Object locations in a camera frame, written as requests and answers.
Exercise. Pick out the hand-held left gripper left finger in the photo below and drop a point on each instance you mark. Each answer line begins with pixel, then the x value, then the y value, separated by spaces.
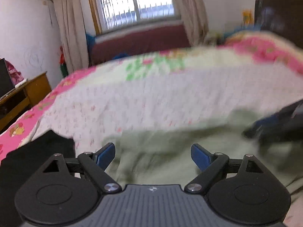
pixel 105 156

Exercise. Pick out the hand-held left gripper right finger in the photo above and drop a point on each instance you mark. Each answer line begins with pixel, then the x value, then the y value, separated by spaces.
pixel 201 156

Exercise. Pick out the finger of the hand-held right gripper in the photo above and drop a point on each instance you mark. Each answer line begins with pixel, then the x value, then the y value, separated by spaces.
pixel 262 125

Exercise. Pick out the light green pants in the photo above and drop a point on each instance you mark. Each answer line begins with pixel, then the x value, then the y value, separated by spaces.
pixel 165 151

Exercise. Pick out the cherry print bed blanket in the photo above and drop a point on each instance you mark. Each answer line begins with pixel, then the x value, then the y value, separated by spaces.
pixel 142 99

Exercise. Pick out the black cloth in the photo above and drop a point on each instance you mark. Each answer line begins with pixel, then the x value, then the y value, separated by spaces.
pixel 30 153

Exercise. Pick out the pink printed pillow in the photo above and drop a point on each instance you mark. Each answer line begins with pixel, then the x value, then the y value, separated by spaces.
pixel 265 47

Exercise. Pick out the wooden desk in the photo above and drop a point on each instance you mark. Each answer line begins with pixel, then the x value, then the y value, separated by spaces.
pixel 35 89

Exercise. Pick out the blue cloth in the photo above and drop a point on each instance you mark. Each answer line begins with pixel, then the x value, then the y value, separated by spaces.
pixel 239 29

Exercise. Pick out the red and green toy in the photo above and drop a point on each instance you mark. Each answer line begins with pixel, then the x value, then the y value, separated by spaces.
pixel 62 61

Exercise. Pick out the dark wooden headboard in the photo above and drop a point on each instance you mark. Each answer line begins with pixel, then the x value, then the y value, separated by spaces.
pixel 279 14

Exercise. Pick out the orange juice bottle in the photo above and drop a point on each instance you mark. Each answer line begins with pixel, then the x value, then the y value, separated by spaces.
pixel 246 17

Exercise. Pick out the blue bag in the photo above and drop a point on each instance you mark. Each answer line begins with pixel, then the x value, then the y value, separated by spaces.
pixel 89 43

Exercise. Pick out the maroon sofa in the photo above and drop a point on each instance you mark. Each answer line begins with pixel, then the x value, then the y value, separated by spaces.
pixel 139 42

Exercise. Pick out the pink cloth on desk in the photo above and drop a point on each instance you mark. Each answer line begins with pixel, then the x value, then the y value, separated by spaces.
pixel 14 73

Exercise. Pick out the black monitor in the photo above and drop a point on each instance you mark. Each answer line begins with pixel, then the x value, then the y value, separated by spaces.
pixel 5 78

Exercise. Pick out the beige curtain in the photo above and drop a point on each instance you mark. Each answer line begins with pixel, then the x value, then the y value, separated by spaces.
pixel 68 28
pixel 191 11

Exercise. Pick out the barred window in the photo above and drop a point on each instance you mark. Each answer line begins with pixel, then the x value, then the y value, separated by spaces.
pixel 135 2

